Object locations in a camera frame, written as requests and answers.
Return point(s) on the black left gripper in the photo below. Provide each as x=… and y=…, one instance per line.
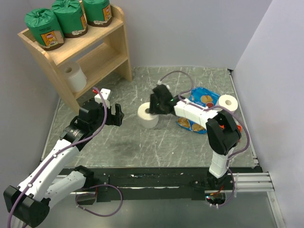
x=114, y=119

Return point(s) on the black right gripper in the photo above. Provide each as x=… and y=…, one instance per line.
x=152, y=109

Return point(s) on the white roll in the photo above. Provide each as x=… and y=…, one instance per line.
x=146, y=119
x=229, y=102
x=74, y=76

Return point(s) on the green roll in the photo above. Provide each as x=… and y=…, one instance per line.
x=98, y=12
x=70, y=17
x=45, y=28

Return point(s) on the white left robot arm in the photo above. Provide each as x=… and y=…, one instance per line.
x=33, y=198

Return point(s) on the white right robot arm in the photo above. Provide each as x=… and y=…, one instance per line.
x=223, y=133

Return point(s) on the wooden two-tier shelf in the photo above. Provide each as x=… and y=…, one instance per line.
x=111, y=55

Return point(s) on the blue Lays chips bag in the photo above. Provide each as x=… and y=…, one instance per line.
x=203, y=97

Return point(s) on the orange tool package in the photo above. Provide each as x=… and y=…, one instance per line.
x=238, y=128

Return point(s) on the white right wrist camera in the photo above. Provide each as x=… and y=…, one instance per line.
x=161, y=83

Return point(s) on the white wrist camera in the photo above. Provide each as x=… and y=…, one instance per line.
x=161, y=83
x=106, y=94

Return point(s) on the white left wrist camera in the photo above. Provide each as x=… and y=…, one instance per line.
x=106, y=94

